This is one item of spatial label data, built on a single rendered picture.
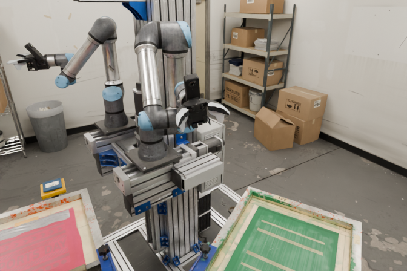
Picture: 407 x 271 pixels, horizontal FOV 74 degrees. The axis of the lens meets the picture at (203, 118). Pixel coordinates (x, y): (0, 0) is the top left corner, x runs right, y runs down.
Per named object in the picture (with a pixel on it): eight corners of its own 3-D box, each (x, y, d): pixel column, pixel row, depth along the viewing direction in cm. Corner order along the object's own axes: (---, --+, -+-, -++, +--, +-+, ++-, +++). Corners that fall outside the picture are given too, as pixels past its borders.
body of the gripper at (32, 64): (26, 71, 161) (48, 70, 163) (22, 57, 156) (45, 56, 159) (31, 66, 167) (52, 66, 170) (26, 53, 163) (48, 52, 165)
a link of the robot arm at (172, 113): (167, 127, 111) (166, 103, 106) (194, 125, 113) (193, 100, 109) (169, 136, 103) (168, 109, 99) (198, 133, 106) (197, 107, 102)
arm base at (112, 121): (122, 117, 184) (121, 103, 180) (132, 123, 173) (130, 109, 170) (100, 122, 176) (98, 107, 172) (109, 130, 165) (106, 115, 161)
